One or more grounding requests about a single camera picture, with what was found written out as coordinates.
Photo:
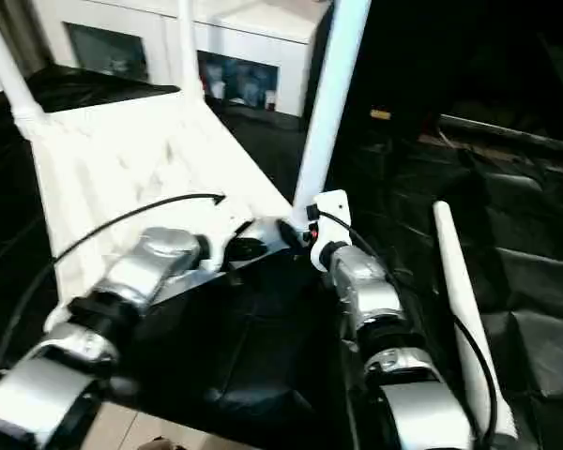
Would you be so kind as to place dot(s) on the white plastic table leg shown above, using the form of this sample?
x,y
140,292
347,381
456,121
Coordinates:
x,y
190,47
9,75
333,94
460,281

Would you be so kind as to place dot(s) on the white plastic table top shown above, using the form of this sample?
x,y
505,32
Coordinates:
x,y
122,150

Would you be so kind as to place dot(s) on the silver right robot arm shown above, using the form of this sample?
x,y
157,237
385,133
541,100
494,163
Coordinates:
x,y
366,290

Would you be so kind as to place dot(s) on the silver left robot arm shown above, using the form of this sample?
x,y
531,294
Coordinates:
x,y
159,258

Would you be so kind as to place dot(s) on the black table mat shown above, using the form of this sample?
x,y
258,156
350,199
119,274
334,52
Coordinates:
x,y
239,347

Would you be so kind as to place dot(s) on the white cabinet with glass doors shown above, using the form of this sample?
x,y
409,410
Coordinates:
x,y
281,51

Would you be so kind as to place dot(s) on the grey robot foot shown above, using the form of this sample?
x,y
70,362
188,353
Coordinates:
x,y
159,443

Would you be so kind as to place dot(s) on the long dark metal rod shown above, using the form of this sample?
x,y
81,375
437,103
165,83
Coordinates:
x,y
511,133

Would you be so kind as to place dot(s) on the grey curtain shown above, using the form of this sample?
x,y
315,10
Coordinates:
x,y
19,33

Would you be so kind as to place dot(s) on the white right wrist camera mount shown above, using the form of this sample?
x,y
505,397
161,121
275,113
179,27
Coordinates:
x,y
335,206

